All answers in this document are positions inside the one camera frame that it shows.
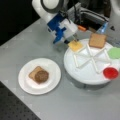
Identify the white blue gripper body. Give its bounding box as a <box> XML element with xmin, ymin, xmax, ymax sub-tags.
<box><xmin>47</xmin><ymin>13</ymin><xmax>78</xmax><ymax>44</ymax></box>

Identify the yellow cheese slice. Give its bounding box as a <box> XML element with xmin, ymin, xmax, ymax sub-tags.
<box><xmin>68</xmin><ymin>40</ymin><xmax>83</xmax><ymax>52</ymax></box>

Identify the toasted bread slice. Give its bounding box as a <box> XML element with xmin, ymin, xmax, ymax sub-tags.
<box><xmin>89</xmin><ymin>33</ymin><xmax>106</xmax><ymax>48</ymax></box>
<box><xmin>28</xmin><ymin>66</ymin><xmax>42</xmax><ymax>80</ymax></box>

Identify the brown round meat patty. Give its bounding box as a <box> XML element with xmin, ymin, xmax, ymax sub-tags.
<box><xmin>35</xmin><ymin>71</ymin><xmax>49</xmax><ymax>83</ymax></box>

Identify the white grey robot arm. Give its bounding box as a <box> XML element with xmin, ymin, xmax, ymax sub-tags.
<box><xmin>32</xmin><ymin>0</ymin><xmax>78</xmax><ymax>44</ymax></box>

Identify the white divided round tray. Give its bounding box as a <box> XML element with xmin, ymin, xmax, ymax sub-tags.
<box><xmin>64</xmin><ymin>39</ymin><xmax>120</xmax><ymax>85</ymax></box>

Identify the white paper plate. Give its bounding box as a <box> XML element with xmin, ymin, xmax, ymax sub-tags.
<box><xmin>18</xmin><ymin>58</ymin><xmax>61</xmax><ymax>95</ymax></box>

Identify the green lettuce piece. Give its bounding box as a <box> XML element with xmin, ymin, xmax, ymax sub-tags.
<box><xmin>108</xmin><ymin>47</ymin><xmax>120</xmax><ymax>59</ymax></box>

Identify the red tomato slice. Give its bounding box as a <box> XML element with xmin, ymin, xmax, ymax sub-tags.
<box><xmin>103</xmin><ymin>67</ymin><xmax>119</xmax><ymax>79</ymax></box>

